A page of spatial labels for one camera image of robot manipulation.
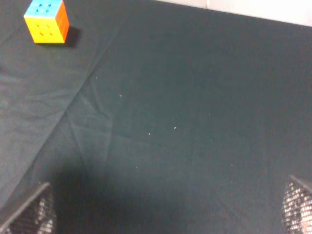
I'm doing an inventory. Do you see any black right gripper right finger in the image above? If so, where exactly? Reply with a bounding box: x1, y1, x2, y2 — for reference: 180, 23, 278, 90
282, 175, 312, 234

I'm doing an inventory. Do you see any colourful puzzle cube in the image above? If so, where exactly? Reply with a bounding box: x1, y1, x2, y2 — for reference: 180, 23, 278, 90
24, 0, 70, 44

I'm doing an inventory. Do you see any black tablecloth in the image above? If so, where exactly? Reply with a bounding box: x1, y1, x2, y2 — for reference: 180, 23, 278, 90
0, 0, 312, 234

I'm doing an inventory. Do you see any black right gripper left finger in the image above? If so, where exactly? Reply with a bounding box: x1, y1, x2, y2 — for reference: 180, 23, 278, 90
0, 182, 57, 234

